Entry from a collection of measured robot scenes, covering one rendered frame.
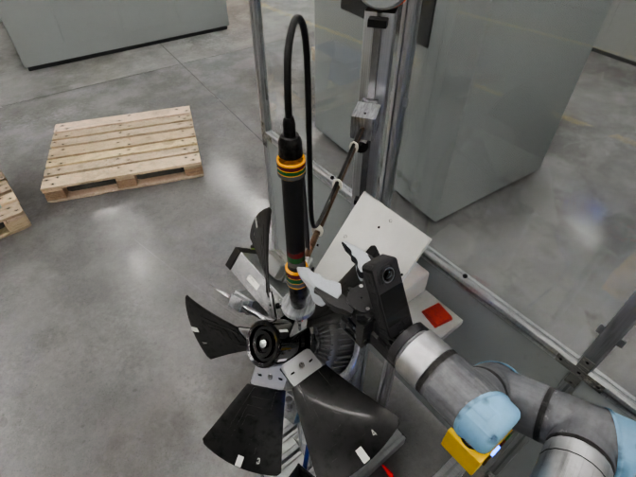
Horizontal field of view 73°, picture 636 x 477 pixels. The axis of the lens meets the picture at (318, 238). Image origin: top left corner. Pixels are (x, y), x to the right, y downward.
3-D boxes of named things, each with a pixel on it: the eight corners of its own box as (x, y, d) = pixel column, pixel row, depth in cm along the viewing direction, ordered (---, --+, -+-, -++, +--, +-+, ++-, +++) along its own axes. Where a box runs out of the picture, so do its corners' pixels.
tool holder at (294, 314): (291, 283, 94) (289, 252, 87) (322, 290, 93) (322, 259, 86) (276, 315, 88) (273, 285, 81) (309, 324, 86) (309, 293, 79)
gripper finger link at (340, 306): (309, 300, 66) (361, 325, 62) (309, 293, 64) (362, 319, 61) (325, 279, 68) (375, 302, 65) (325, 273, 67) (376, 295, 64)
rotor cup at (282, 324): (267, 343, 123) (233, 345, 113) (291, 303, 120) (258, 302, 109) (297, 379, 115) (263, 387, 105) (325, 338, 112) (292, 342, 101)
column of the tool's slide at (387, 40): (342, 354, 242) (369, 3, 116) (356, 358, 241) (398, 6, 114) (339, 363, 238) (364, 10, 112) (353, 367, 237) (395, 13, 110)
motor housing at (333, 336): (287, 340, 139) (257, 343, 129) (323, 283, 133) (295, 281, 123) (332, 394, 126) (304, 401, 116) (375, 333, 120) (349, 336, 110)
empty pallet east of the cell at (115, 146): (192, 119, 429) (189, 105, 418) (204, 176, 361) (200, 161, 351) (62, 138, 403) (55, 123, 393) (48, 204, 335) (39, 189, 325)
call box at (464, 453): (476, 409, 122) (486, 392, 114) (506, 438, 116) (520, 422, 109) (438, 446, 115) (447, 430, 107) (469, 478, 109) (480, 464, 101)
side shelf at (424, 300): (391, 267, 178) (392, 262, 176) (461, 325, 158) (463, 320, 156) (347, 295, 168) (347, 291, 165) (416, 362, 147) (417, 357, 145)
